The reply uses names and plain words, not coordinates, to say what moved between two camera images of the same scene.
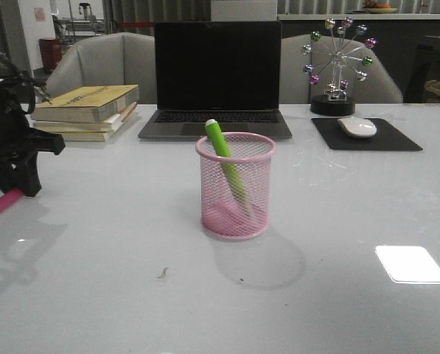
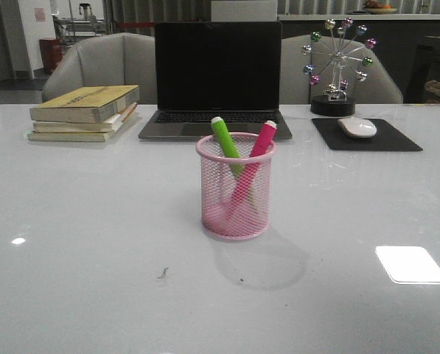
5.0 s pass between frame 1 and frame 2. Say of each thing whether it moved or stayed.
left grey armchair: stayed
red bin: stayed
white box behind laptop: stayed
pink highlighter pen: moved
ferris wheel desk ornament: stayed
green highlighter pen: moved
